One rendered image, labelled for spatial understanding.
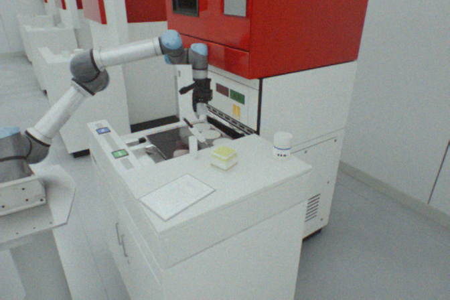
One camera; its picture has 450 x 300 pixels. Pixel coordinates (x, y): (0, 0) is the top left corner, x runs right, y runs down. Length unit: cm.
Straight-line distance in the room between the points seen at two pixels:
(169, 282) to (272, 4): 106
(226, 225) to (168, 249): 20
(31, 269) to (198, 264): 75
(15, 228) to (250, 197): 81
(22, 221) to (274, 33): 119
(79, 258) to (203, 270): 133
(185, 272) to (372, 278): 141
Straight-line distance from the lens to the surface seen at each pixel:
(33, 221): 132
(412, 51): 259
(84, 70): 139
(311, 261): 220
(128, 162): 126
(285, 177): 113
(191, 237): 99
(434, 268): 247
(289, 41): 142
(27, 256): 153
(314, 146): 180
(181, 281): 110
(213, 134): 156
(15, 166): 138
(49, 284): 165
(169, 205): 99
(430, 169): 272
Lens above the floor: 158
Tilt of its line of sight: 25 degrees down
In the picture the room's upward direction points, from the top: straight up
